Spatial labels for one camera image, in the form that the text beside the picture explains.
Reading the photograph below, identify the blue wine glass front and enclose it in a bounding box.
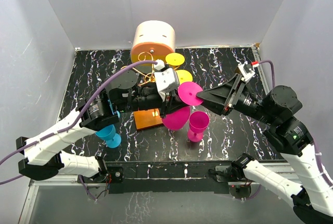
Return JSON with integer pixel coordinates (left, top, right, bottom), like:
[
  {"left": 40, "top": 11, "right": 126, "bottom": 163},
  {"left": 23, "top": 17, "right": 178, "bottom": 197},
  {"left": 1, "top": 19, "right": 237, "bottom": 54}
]
[{"left": 95, "top": 125, "right": 121, "bottom": 149}]

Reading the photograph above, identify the magenta wine glass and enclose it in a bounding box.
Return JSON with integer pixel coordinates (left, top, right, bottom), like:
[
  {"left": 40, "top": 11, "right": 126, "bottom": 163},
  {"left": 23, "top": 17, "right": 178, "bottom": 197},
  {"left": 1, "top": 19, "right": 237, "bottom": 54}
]
[
  {"left": 187, "top": 111, "right": 210, "bottom": 142},
  {"left": 162, "top": 82, "right": 203, "bottom": 130}
]

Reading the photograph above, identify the aluminium frame rail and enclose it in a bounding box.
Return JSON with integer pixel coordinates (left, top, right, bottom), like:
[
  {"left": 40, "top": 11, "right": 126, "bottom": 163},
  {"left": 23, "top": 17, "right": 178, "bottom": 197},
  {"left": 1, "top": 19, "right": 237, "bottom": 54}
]
[{"left": 20, "top": 168, "right": 299, "bottom": 223}]

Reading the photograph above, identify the orange wine glass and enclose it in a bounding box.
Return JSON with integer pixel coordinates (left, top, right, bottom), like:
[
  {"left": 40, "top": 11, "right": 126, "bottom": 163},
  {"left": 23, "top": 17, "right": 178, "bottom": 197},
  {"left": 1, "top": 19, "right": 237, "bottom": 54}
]
[
  {"left": 176, "top": 70, "right": 193, "bottom": 84},
  {"left": 165, "top": 52, "right": 185, "bottom": 67}
]

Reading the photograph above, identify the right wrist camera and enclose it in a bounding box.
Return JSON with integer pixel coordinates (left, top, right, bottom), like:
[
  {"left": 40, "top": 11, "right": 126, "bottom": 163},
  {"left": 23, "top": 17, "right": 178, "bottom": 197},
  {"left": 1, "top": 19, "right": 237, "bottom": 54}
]
[{"left": 235, "top": 61, "right": 259, "bottom": 83}]

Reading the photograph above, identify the wooden rack base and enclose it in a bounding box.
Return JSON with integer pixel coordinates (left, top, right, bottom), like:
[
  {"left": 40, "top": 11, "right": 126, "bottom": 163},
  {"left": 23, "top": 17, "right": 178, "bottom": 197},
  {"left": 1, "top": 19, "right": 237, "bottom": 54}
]
[{"left": 133, "top": 109, "right": 163, "bottom": 130}]

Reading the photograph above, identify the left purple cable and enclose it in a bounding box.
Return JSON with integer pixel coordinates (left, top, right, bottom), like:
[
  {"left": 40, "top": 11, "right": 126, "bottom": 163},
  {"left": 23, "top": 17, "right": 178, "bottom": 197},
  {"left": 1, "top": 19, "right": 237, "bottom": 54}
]
[{"left": 0, "top": 60, "right": 159, "bottom": 186}]

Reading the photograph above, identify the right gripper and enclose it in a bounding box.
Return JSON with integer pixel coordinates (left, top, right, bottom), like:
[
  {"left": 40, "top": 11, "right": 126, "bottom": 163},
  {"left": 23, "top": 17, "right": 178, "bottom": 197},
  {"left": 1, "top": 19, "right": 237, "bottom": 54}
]
[{"left": 194, "top": 73, "right": 275, "bottom": 125}]

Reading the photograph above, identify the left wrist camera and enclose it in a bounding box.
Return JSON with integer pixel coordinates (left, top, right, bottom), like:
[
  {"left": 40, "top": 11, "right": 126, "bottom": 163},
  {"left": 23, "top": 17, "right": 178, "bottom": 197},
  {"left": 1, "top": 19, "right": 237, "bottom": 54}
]
[{"left": 153, "top": 59, "right": 180, "bottom": 93}]

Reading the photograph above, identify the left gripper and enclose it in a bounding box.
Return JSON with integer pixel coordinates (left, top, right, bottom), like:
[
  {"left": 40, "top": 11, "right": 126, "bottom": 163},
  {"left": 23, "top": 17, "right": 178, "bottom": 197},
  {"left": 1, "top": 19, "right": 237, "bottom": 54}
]
[{"left": 118, "top": 87, "right": 193, "bottom": 118}]

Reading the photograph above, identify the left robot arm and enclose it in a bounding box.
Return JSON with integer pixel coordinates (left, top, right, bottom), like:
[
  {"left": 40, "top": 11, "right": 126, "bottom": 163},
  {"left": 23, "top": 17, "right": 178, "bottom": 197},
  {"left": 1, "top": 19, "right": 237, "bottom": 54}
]
[{"left": 16, "top": 68, "right": 184, "bottom": 182}]

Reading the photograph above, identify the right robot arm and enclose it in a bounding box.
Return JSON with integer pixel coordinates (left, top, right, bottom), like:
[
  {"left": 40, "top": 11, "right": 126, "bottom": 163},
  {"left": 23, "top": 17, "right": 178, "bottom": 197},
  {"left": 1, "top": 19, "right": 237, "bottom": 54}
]
[{"left": 197, "top": 75, "right": 332, "bottom": 223}]

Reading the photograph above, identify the gold wire glass rack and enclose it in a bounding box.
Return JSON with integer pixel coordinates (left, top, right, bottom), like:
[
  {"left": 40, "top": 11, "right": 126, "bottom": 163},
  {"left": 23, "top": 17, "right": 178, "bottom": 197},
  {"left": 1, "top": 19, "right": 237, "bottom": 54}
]
[{"left": 120, "top": 51, "right": 156, "bottom": 86}]

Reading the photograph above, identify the purple cable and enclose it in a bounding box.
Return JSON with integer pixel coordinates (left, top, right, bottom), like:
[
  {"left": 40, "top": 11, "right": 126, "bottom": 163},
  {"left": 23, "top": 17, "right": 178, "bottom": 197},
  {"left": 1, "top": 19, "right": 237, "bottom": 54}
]
[
  {"left": 0, "top": 60, "right": 159, "bottom": 186},
  {"left": 257, "top": 60, "right": 333, "bottom": 191}
]

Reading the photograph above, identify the pink yellow cylinder box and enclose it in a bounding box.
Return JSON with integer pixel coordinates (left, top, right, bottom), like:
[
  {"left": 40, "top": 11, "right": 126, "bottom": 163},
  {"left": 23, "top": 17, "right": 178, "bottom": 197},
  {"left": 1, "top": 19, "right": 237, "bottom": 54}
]
[{"left": 131, "top": 20, "right": 175, "bottom": 63}]

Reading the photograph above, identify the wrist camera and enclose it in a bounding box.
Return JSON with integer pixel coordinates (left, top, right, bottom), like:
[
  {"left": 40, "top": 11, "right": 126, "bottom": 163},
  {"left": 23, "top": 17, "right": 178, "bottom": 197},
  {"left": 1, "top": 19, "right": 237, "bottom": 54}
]
[
  {"left": 235, "top": 61, "right": 259, "bottom": 83},
  {"left": 153, "top": 59, "right": 180, "bottom": 93}
]

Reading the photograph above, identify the black marble mat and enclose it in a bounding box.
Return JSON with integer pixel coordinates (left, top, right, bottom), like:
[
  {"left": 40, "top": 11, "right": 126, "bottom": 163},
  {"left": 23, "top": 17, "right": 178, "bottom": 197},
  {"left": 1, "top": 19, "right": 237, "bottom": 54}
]
[{"left": 60, "top": 47, "right": 280, "bottom": 162}]

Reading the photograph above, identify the orange wine glass front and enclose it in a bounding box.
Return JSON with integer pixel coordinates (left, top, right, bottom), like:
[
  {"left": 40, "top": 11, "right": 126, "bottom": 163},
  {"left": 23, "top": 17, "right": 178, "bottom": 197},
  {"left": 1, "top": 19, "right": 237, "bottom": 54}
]
[{"left": 176, "top": 70, "right": 193, "bottom": 84}]

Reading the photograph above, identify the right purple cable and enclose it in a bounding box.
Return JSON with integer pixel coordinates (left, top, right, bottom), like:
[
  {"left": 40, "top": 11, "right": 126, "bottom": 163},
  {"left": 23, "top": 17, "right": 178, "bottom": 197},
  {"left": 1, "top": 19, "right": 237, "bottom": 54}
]
[{"left": 257, "top": 60, "right": 333, "bottom": 191}]

